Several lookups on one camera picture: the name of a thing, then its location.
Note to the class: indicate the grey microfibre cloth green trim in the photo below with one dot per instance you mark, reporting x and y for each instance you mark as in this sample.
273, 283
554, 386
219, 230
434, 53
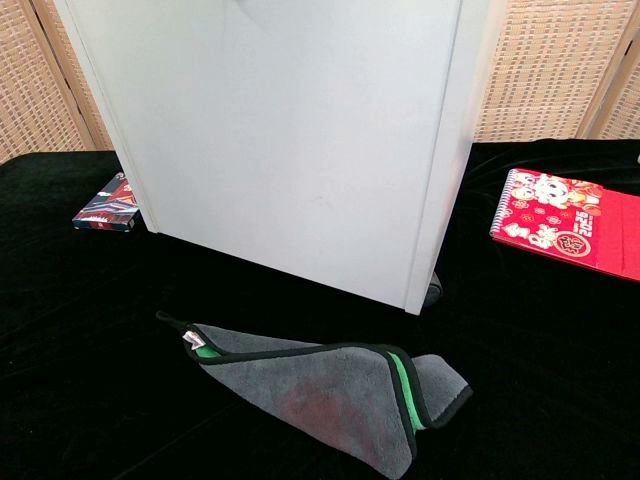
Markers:
325, 390

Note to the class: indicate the large white cabinet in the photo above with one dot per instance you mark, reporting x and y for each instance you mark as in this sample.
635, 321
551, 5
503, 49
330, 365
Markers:
280, 150

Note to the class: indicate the small patterned card box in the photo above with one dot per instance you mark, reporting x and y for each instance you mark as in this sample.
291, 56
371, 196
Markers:
107, 210

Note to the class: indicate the red spiral desk calendar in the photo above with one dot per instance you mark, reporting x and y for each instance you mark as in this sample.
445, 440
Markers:
560, 225

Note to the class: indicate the black velvet tablecloth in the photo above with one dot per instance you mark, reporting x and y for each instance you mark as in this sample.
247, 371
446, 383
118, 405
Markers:
100, 350

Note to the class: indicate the woven rattan folding screen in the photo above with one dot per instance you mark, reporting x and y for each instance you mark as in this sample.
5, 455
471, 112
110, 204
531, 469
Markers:
30, 85
550, 65

